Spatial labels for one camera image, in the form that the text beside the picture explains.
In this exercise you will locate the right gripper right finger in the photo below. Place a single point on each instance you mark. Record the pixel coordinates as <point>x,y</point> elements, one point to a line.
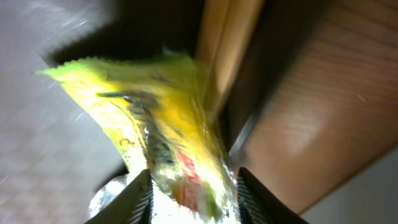
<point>258,205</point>

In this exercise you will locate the wooden chopstick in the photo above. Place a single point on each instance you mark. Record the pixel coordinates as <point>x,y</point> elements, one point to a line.
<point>239,25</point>
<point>211,29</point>

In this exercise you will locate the green foil snack wrapper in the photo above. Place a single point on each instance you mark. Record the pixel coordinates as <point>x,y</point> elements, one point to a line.
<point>152,112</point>

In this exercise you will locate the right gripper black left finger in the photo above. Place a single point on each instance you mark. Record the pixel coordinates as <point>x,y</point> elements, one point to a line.
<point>126,199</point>

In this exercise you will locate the brown serving tray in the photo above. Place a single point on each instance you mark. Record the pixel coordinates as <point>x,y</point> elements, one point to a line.
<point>53,155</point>

